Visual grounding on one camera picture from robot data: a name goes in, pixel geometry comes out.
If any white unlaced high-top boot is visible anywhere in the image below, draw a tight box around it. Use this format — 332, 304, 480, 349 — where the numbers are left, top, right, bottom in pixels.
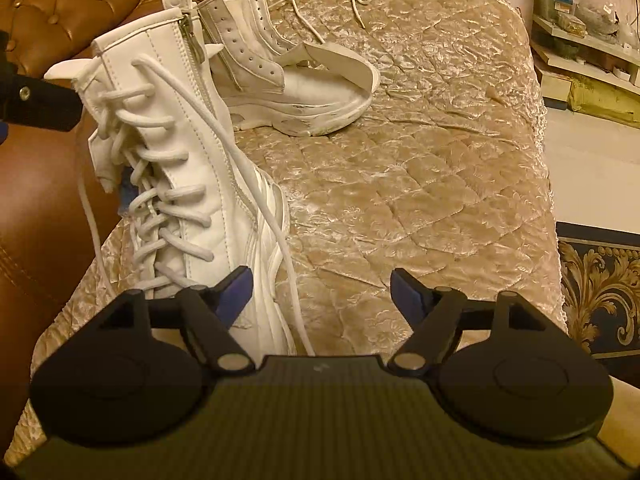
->
196, 0, 382, 137

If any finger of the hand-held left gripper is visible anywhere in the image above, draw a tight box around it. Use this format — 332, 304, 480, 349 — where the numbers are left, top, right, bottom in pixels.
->
0, 31, 84, 133
119, 169, 140, 212

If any white laced high-top boot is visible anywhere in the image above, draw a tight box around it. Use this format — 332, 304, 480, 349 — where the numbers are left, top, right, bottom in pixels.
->
44, 0, 302, 357

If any beige quilted velvet cover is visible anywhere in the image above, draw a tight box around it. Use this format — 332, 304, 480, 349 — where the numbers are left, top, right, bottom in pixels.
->
0, 0, 569, 467

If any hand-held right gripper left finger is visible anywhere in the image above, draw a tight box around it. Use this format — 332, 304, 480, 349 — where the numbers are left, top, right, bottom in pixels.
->
99, 266, 257, 375

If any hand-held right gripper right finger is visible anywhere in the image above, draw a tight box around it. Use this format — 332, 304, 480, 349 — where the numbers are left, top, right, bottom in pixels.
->
388, 267, 547, 374

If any white lace-up boot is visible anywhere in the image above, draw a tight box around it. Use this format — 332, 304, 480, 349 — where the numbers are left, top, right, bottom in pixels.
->
75, 56, 317, 357

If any yellow box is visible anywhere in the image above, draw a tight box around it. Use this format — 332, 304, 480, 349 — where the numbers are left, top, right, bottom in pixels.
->
569, 77, 640, 115

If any white wall shelf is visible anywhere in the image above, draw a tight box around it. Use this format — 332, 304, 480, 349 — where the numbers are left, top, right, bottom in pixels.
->
530, 12, 640, 111

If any dark rug with gold ornament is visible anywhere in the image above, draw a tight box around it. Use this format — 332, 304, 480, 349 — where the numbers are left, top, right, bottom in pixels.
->
555, 222, 640, 361

